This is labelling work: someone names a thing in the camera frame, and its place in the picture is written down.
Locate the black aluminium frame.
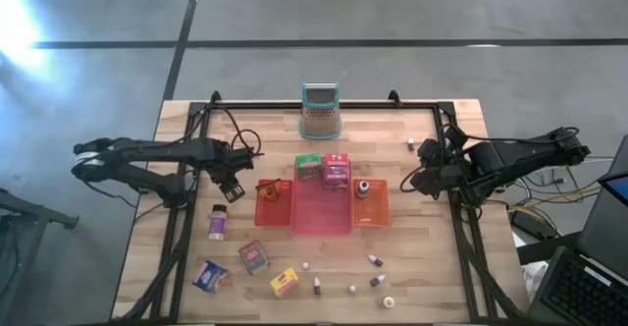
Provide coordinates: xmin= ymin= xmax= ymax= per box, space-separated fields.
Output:
xmin=112 ymin=89 xmax=529 ymax=325

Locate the red mini cereal box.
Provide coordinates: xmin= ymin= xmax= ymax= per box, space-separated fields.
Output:
xmin=322 ymin=152 xmax=352 ymax=192

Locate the blue mini cereal box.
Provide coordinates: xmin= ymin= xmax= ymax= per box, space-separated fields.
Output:
xmin=191 ymin=259 xmax=230 ymax=295

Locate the grey laptop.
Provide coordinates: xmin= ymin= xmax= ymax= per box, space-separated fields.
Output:
xmin=527 ymin=136 xmax=628 ymax=326

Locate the orange snack packet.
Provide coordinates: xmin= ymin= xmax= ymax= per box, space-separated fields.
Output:
xmin=255 ymin=178 xmax=282 ymax=202

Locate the black power adapter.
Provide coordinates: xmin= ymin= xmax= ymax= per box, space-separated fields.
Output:
xmin=509 ymin=208 xmax=558 ymax=242

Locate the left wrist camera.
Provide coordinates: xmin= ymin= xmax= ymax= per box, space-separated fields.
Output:
xmin=223 ymin=177 xmax=246 ymax=203

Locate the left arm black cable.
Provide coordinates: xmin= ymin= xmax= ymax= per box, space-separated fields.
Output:
xmin=185 ymin=104 xmax=264 ymax=170

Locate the orange plastic basket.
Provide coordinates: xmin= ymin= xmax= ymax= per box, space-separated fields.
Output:
xmin=351 ymin=178 xmax=392 ymax=228

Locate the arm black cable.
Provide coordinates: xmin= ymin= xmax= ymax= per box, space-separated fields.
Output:
xmin=399 ymin=124 xmax=580 ymax=194
xmin=185 ymin=104 xmax=264 ymax=170

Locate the grey metal stand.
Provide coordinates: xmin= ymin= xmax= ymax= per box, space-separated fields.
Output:
xmin=0 ymin=188 xmax=79 ymax=326

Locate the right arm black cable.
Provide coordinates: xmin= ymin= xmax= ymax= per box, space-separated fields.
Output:
xmin=399 ymin=124 xmax=580 ymax=194

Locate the laptop with blue screen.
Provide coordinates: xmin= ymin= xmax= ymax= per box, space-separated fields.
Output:
xmin=599 ymin=171 xmax=628 ymax=208

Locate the white crumpled bag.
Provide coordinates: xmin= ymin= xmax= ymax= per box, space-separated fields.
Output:
xmin=519 ymin=261 xmax=549 ymax=302

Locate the purple sprinkle jar black lid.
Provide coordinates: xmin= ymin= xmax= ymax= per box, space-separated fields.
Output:
xmin=208 ymin=203 xmax=229 ymax=243

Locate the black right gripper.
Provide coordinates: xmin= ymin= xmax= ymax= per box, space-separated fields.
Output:
xmin=409 ymin=137 xmax=462 ymax=199

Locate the yellow corn pops cereal box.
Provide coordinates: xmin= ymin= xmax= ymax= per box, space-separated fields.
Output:
xmin=268 ymin=267 xmax=300 ymax=299

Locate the dark cereal box red label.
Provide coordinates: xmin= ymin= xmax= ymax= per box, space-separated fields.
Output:
xmin=237 ymin=239 xmax=272 ymax=276

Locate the green mini cereal box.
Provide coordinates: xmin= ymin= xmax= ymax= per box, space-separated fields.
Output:
xmin=295 ymin=152 xmax=324 ymax=181

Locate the pink translucent plastic bin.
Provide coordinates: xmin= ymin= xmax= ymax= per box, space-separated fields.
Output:
xmin=292 ymin=156 xmax=354 ymax=236

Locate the teal box grater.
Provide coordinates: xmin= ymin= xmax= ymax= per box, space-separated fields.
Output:
xmin=297 ymin=81 xmax=343 ymax=140

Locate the red plastic basket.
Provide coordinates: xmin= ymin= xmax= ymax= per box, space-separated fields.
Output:
xmin=253 ymin=178 xmax=295 ymax=228

